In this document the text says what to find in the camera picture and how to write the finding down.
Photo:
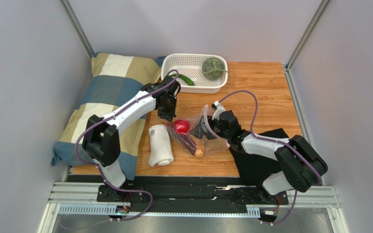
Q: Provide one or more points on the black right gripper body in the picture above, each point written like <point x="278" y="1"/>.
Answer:
<point x="212" y="125"/>

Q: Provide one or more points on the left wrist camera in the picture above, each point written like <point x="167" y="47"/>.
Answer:
<point x="166" y="86"/>

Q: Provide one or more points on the aluminium frame rail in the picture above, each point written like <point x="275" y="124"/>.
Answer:
<point x="73" y="206"/>

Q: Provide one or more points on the dark purple fake eggplant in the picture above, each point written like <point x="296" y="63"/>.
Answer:
<point x="187" y="142"/>

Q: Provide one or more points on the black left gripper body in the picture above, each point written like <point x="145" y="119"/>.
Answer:
<point x="171" y="106"/>

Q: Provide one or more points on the green fake leafy vegetable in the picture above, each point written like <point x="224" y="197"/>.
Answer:
<point x="213" y="68"/>

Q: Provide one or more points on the plaid blue beige pillow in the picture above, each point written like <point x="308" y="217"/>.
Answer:
<point x="116" y="79"/>

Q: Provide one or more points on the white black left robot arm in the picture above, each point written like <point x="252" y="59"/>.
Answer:
<point x="101" y="139"/>

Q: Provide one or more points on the black cloth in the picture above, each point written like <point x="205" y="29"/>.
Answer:
<point x="253" y="168"/>

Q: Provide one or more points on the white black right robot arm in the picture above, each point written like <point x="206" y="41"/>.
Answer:
<point x="302" y="167"/>

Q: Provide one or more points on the red fake tomato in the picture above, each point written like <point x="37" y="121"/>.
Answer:
<point x="181" y="126"/>

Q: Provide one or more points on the rolled white towel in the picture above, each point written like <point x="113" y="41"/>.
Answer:
<point x="161" y="152"/>

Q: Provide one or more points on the green fake chili pepper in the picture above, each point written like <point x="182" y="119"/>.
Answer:
<point x="185" y="79"/>

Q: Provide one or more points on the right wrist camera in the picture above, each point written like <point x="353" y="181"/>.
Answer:
<point x="220" y="113"/>

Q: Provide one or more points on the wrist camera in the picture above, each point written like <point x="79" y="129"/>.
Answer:
<point x="166" y="86"/>
<point x="220" y="113"/>

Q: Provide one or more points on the white perforated plastic basket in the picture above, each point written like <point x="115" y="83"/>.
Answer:
<point x="191" y="66"/>

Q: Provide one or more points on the clear zip top bag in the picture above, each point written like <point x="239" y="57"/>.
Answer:
<point x="210" y="146"/>

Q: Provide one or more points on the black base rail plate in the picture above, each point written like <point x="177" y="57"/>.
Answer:
<point x="184" y="194"/>

